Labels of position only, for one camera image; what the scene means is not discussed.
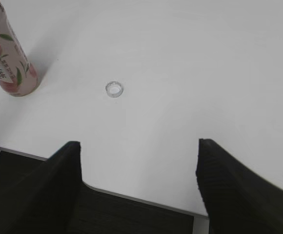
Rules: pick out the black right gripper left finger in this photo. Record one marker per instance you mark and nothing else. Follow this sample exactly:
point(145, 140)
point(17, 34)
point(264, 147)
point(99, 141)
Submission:
point(43, 201)

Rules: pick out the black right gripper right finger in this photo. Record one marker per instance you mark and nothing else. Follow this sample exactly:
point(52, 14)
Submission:
point(237, 200)

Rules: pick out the peach tea plastic bottle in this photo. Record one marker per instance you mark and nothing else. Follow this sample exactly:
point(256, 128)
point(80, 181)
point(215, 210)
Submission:
point(18, 76)

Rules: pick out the white bottle cap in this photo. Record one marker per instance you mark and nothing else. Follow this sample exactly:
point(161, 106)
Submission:
point(114, 89)

